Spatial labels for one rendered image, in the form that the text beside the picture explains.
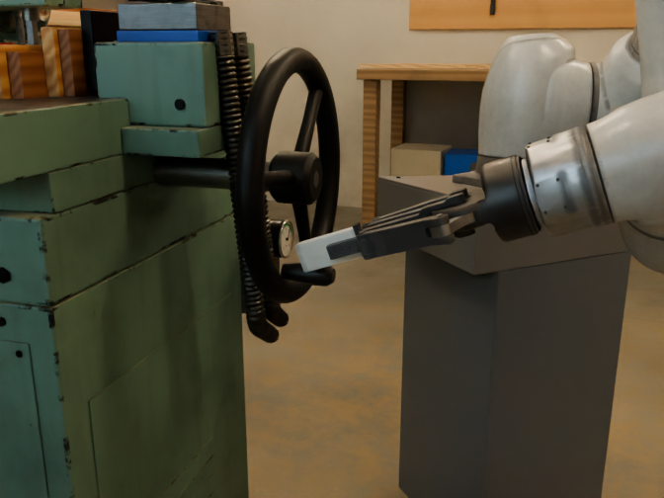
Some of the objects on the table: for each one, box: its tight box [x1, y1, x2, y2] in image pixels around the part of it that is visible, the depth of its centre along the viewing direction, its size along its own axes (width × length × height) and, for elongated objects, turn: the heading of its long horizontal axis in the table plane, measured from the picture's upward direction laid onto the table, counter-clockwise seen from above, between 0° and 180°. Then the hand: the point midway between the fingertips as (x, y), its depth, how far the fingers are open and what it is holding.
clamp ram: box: [80, 10, 120, 91], centre depth 84 cm, size 9×8×9 cm
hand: (331, 248), depth 71 cm, fingers closed
